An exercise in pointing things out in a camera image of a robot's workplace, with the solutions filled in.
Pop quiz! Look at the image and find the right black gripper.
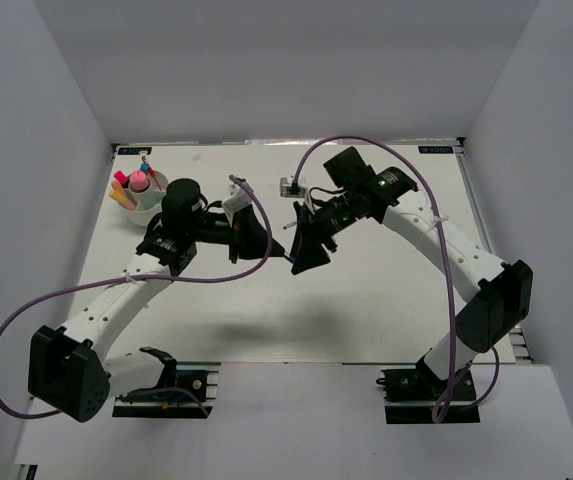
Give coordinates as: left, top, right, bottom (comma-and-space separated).
289, 190, 359, 276

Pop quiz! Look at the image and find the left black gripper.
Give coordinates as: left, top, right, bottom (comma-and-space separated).
187, 203, 284, 264

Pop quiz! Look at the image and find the red pen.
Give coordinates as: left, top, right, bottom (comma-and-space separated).
141, 153, 164, 191

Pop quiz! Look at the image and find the pink glue bottle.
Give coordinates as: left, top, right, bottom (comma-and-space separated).
129, 170, 150, 193

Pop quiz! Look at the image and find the orange pink highlighter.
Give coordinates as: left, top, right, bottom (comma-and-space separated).
109, 190, 136, 211

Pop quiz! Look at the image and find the grey orange highlighter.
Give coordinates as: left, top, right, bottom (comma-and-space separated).
111, 180, 126, 196

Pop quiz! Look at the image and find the pink black highlighter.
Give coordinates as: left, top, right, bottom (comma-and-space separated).
114, 170, 129, 189

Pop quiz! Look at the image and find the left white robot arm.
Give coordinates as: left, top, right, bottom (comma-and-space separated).
28, 177, 283, 423

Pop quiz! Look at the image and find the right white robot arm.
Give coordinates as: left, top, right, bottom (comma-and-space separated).
280, 147, 533, 399

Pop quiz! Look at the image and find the white round organizer container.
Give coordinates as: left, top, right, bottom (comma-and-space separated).
121, 173, 168, 227

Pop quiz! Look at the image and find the blue label sticker right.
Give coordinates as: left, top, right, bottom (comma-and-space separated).
418, 145, 454, 154

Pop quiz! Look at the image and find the blue label sticker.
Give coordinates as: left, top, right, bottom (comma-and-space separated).
418, 145, 454, 154
117, 146, 152, 156

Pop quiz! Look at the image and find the blue label sticker left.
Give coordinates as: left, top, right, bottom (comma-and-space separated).
117, 146, 152, 156

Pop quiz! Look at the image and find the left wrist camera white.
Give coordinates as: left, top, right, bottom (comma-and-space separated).
222, 184, 252, 225

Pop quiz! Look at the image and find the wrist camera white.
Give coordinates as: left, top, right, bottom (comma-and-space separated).
222, 184, 252, 225
279, 176, 312, 208

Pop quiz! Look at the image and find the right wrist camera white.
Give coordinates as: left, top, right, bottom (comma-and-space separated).
279, 176, 312, 208

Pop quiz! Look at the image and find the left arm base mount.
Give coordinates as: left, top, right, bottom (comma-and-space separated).
112, 363, 220, 419

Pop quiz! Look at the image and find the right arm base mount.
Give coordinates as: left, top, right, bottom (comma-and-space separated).
376, 368, 481, 425

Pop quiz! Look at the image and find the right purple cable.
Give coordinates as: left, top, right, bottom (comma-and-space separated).
293, 134, 501, 424

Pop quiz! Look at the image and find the purple cable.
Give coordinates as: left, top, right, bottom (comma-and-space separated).
293, 134, 501, 424
0, 174, 275, 419

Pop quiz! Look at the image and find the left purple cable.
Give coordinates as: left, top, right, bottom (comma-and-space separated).
0, 174, 275, 419

